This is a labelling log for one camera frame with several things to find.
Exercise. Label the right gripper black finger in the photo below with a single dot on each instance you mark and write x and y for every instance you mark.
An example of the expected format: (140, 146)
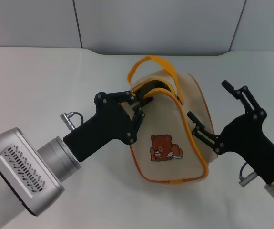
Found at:
(207, 134)
(245, 95)

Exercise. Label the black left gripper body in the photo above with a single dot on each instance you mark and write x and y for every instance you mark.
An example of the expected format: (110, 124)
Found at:
(103, 126)

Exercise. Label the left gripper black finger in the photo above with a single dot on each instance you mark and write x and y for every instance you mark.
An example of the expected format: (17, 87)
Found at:
(117, 96)
(138, 121)

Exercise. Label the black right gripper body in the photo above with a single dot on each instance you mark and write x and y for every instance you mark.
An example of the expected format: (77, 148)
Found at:
(246, 138)

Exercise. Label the beige bear print food bag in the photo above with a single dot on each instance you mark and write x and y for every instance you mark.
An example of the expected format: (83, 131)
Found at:
(170, 124)

